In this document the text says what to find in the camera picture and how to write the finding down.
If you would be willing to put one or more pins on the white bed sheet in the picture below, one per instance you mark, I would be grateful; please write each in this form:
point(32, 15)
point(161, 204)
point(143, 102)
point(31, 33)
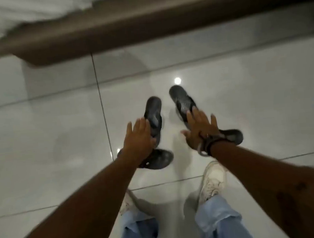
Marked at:
point(18, 14)

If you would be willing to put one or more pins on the light blue jeans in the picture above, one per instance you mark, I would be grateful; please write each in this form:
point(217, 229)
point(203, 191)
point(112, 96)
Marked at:
point(220, 220)

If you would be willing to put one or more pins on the person's right middle finger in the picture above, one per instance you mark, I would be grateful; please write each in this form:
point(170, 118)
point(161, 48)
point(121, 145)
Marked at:
point(197, 114)

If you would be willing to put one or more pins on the person's left little finger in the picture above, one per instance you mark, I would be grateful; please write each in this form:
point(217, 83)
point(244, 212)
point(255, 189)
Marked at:
point(129, 129)

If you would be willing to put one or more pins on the person's left forearm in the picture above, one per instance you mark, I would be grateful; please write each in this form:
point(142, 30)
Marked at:
point(80, 211)

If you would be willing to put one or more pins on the person's left hand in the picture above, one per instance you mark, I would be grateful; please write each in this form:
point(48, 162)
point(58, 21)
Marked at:
point(137, 144)

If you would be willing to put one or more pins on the person's left middle finger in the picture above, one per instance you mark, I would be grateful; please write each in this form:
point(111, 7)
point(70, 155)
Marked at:
point(142, 126)

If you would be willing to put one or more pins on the person's right hand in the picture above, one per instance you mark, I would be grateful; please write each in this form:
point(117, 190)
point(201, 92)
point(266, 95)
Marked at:
point(200, 132)

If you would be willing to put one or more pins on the white left sneaker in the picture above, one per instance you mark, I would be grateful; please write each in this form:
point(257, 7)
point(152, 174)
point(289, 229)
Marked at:
point(126, 204)

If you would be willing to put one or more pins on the person's right forearm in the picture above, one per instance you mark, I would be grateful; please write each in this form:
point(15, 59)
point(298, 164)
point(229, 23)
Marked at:
point(274, 184)

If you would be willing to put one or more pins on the person's left thumb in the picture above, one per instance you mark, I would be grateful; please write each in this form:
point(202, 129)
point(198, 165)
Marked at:
point(153, 142)

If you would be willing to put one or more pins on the person's right little finger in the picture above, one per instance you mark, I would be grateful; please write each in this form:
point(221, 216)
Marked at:
point(214, 121)

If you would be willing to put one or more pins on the white sneaker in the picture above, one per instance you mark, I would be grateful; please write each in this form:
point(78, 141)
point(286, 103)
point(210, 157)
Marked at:
point(126, 204)
point(212, 180)

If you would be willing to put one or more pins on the white right sneaker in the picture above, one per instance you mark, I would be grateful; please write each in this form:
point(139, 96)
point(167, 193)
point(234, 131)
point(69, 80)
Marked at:
point(212, 180)

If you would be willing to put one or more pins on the black slipper with holes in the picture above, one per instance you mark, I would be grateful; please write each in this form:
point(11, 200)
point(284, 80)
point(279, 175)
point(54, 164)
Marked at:
point(158, 159)

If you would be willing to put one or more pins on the brown bed frame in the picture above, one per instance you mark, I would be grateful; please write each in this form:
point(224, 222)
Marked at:
point(145, 24)

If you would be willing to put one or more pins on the person's right thumb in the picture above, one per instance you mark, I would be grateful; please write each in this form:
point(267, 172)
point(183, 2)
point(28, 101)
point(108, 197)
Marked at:
point(186, 135)

